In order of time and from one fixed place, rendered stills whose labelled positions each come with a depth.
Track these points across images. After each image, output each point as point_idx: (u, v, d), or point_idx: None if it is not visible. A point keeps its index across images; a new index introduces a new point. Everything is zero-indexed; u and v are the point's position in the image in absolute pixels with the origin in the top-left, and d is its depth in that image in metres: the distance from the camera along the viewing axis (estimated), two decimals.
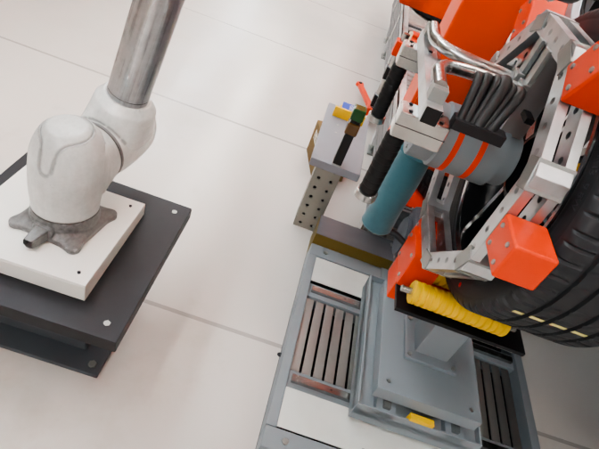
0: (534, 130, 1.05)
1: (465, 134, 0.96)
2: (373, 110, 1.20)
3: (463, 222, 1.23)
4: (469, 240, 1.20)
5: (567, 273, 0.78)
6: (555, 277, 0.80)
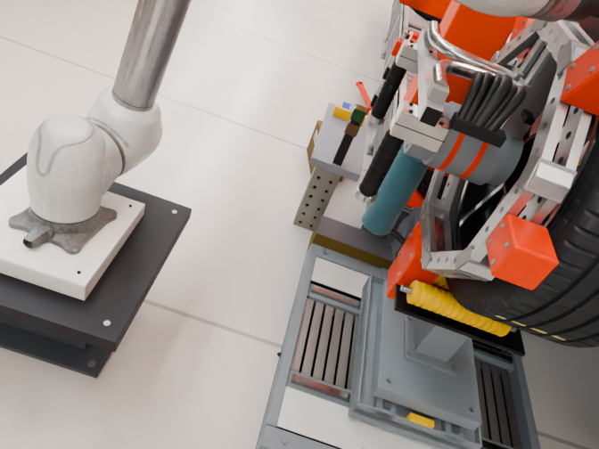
0: (537, 128, 1.04)
1: (465, 134, 0.96)
2: (373, 110, 1.20)
3: (465, 209, 1.25)
4: (469, 228, 1.23)
5: (545, 293, 0.82)
6: (534, 295, 0.84)
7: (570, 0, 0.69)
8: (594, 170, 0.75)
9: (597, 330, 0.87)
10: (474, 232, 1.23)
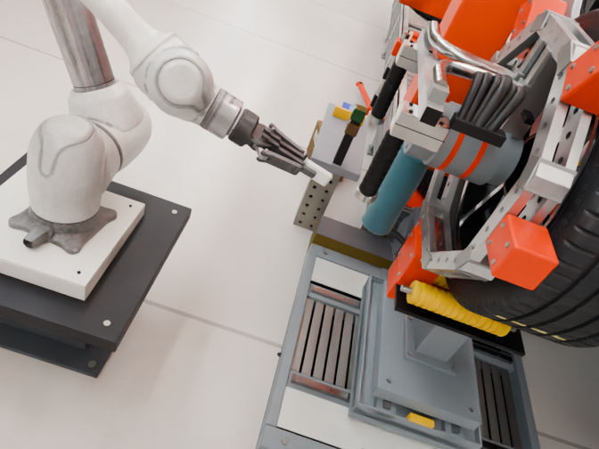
0: (537, 128, 1.04)
1: (465, 134, 0.96)
2: (373, 110, 1.20)
3: (465, 209, 1.25)
4: (469, 228, 1.23)
5: (545, 293, 0.82)
6: (534, 295, 0.84)
7: None
8: (594, 170, 0.75)
9: (597, 330, 0.87)
10: (474, 232, 1.23)
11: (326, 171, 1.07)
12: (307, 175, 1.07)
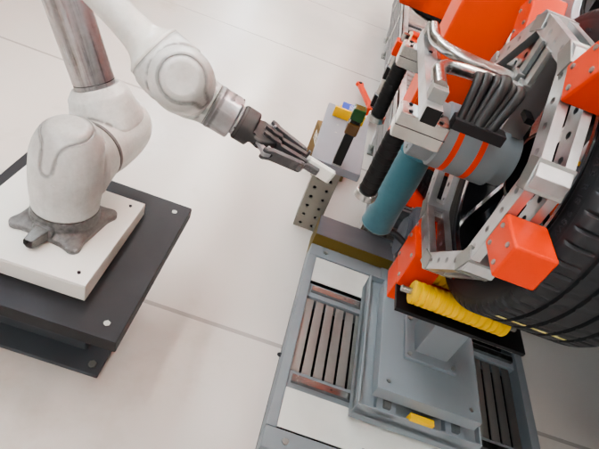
0: (537, 128, 1.04)
1: (465, 134, 0.96)
2: (373, 110, 1.20)
3: (465, 209, 1.25)
4: (469, 228, 1.23)
5: (545, 293, 0.82)
6: (534, 295, 0.84)
7: None
8: (594, 170, 0.75)
9: (597, 330, 0.87)
10: (474, 232, 1.23)
11: (329, 167, 1.06)
12: (309, 173, 1.06)
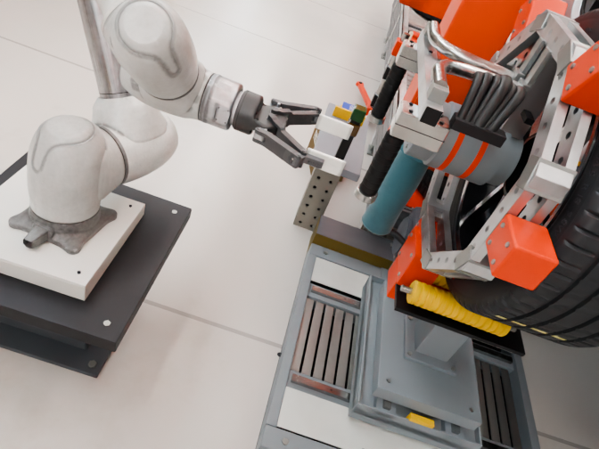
0: (537, 128, 1.04)
1: (465, 134, 0.96)
2: (373, 110, 1.20)
3: (465, 209, 1.25)
4: (469, 228, 1.23)
5: (545, 293, 0.82)
6: (534, 295, 0.84)
7: (219, 113, 0.86)
8: (594, 170, 0.75)
9: (597, 330, 0.87)
10: (474, 232, 1.23)
11: (331, 172, 0.86)
12: (331, 118, 0.94)
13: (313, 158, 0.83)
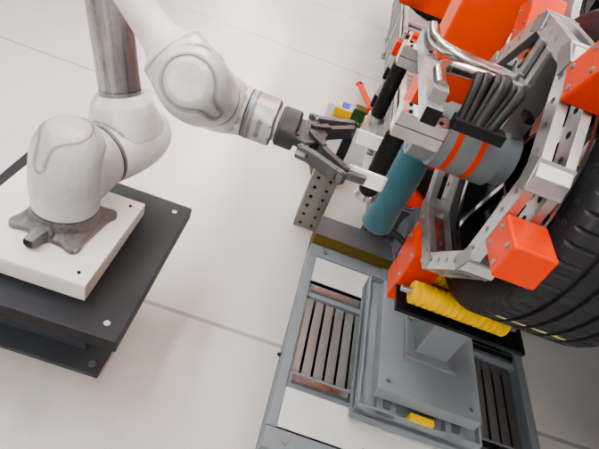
0: (537, 128, 1.04)
1: (465, 134, 0.96)
2: (373, 110, 1.20)
3: (465, 209, 1.25)
4: (469, 228, 1.23)
5: (545, 293, 0.82)
6: (534, 295, 0.84)
7: (261, 129, 0.86)
8: (594, 170, 0.75)
9: (597, 330, 0.87)
10: (474, 232, 1.23)
11: (372, 188, 0.86)
12: (368, 132, 0.95)
13: (356, 174, 0.84)
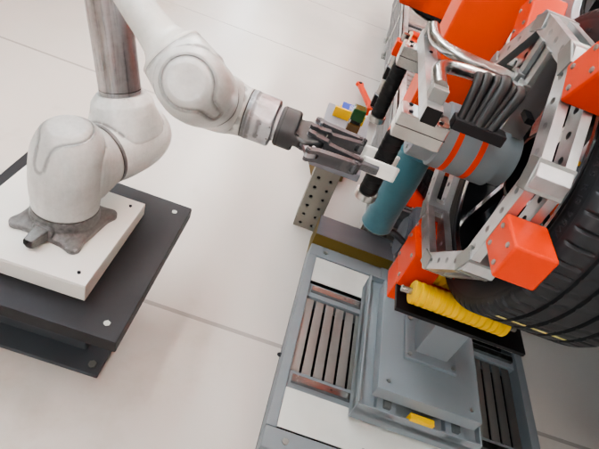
0: (537, 128, 1.04)
1: (465, 134, 0.96)
2: (373, 110, 1.20)
3: (465, 209, 1.25)
4: (469, 228, 1.23)
5: (545, 293, 0.82)
6: (535, 295, 0.84)
7: (260, 129, 0.86)
8: (594, 170, 0.75)
9: (597, 330, 0.87)
10: (474, 232, 1.23)
11: (384, 179, 0.90)
12: (377, 148, 0.91)
13: (369, 165, 0.87)
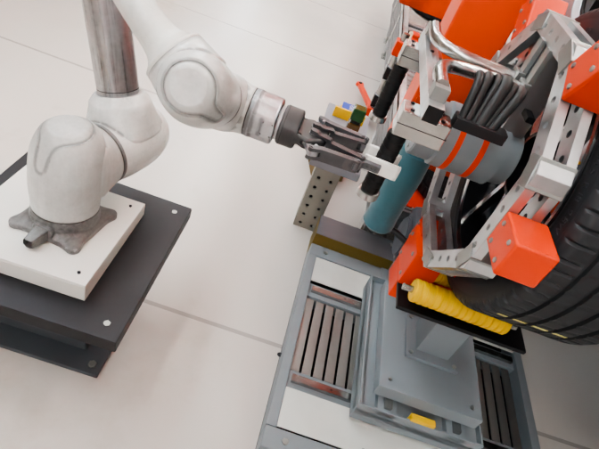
0: (538, 127, 1.05)
1: (466, 134, 0.97)
2: (374, 109, 1.20)
3: (466, 208, 1.26)
4: (470, 226, 1.23)
5: (545, 290, 0.83)
6: (535, 292, 0.84)
7: (263, 127, 0.87)
8: (595, 168, 0.76)
9: (598, 328, 0.87)
10: (475, 231, 1.23)
11: (386, 177, 0.91)
12: (379, 147, 0.92)
13: (371, 163, 0.88)
